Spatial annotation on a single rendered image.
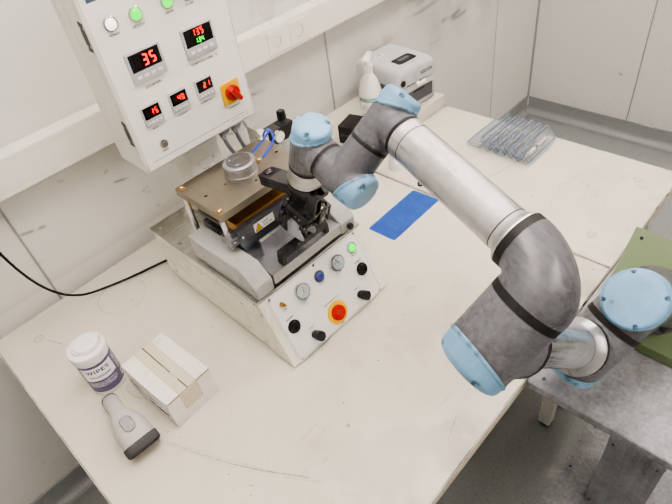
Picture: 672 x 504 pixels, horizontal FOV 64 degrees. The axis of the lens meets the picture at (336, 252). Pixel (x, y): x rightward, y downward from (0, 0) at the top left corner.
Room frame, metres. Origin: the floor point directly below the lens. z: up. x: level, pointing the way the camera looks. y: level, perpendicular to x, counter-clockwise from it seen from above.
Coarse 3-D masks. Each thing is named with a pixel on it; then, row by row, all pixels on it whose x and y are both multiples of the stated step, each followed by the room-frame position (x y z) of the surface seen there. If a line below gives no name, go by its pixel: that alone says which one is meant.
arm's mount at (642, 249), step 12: (636, 228) 0.86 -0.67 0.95; (636, 240) 0.84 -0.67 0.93; (648, 240) 0.83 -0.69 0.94; (660, 240) 0.82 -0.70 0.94; (624, 252) 0.83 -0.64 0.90; (636, 252) 0.82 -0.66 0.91; (648, 252) 0.81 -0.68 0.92; (660, 252) 0.80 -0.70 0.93; (624, 264) 0.82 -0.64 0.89; (636, 264) 0.80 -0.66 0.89; (648, 264) 0.79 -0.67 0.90; (660, 264) 0.78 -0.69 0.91; (648, 336) 0.68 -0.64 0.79; (660, 336) 0.67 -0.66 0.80; (636, 348) 0.68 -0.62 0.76; (648, 348) 0.66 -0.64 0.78; (660, 348) 0.65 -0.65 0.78; (660, 360) 0.64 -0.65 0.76
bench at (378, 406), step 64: (448, 128) 1.73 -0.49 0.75; (384, 192) 1.42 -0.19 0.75; (512, 192) 1.30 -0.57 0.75; (576, 192) 1.25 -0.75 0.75; (640, 192) 1.20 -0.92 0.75; (128, 256) 1.32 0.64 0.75; (384, 256) 1.12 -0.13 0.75; (448, 256) 1.07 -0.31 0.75; (576, 256) 0.99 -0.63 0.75; (64, 320) 1.09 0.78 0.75; (128, 320) 1.04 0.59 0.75; (192, 320) 1.00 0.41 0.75; (384, 320) 0.89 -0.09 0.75; (448, 320) 0.85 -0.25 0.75; (64, 384) 0.86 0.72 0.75; (128, 384) 0.83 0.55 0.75; (256, 384) 0.76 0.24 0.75; (320, 384) 0.73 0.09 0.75; (384, 384) 0.70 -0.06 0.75; (448, 384) 0.67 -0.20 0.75; (512, 384) 0.65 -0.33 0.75; (192, 448) 0.63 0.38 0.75; (256, 448) 0.60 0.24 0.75; (320, 448) 0.58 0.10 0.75; (384, 448) 0.55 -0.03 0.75; (448, 448) 0.53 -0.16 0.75
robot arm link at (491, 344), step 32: (480, 320) 0.47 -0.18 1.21; (512, 320) 0.45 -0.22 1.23; (576, 320) 0.64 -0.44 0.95; (448, 352) 0.47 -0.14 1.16; (480, 352) 0.44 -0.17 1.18; (512, 352) 0.43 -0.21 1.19; (544, 352) 0.46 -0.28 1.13; (576, 352) 0.53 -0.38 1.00; (608, 352) 0.57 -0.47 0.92; (480, 384) 0.42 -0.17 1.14; (576, 384) 0.57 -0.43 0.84
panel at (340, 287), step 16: (352, 240) 1.03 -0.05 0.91; (320, 256) 0.97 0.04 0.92; (352, 256) 1.01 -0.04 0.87; (304, 272) 0.93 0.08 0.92; (336, 272) 0.97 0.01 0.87; (352, 272) 0.98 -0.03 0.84; (368, 272) 1.00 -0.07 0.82; (288, 288) 0.90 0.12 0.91; (320, 288) 0.93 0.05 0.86; (336, 288) 0.94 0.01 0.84; (352, 288) 0.96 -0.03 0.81; (368, 288) 0.98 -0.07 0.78; (272, 304) 0.86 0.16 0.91; (288, 304) 0.87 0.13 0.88; (304, 304) 0.89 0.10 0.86; (320, 304) 0.90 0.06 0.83; (336, 304) 0.92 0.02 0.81; (352, 304) 0.93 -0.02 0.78; (288, 320) 0.85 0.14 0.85; (304, 320) 0.86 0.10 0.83; (320, 320) 0.88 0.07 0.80; (336, 320) 0.89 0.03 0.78; (288, 336) 0.83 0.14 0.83; (304, 336) 0.84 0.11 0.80; (304, 352) 0.82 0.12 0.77
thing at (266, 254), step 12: (276, 228) 1.00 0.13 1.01; (336, 228) 1.02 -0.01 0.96; (264, 240) 0.97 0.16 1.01; (276, 240) 0.99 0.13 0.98; (288, 240) 1.00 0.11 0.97; (312, 240) 0.98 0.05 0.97; (324, 240) 0.99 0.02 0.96; (252, 252) 0.98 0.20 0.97; (264, 252) 0.96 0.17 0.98; (276, 252) 0.96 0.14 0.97; (300, 252) 0.95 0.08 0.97; (312, 252) 0.96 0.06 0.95; (264, 264) 0.93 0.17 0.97; (276, 264) 0.92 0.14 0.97; (288, 264) 0.92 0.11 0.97; (300, 264) 0.94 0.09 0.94; (276, 276) 0.89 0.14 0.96
